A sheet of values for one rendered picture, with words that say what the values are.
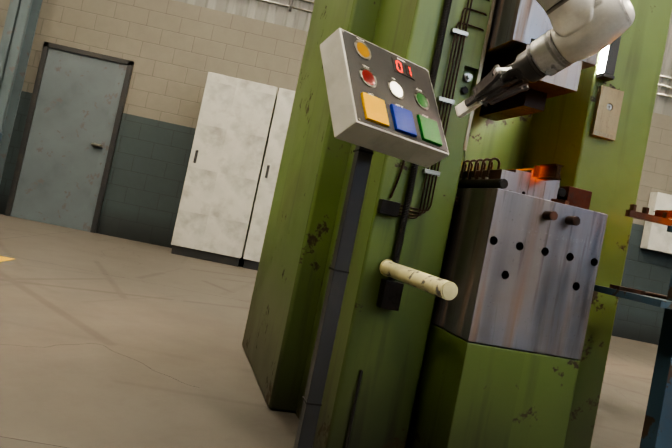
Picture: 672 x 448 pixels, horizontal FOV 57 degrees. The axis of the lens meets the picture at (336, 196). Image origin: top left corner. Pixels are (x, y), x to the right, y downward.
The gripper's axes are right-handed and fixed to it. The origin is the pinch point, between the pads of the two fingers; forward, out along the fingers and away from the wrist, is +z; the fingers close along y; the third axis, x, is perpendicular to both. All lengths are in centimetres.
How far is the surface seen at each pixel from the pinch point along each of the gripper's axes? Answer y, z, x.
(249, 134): 242, 420, 291
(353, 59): -24.0, 13.2, 13.5
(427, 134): -2.0, 12.5, -2.1
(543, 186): 49, 11, -7
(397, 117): -12.7, 12.5, -0.3
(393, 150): -9.2, 18.6, -5.5
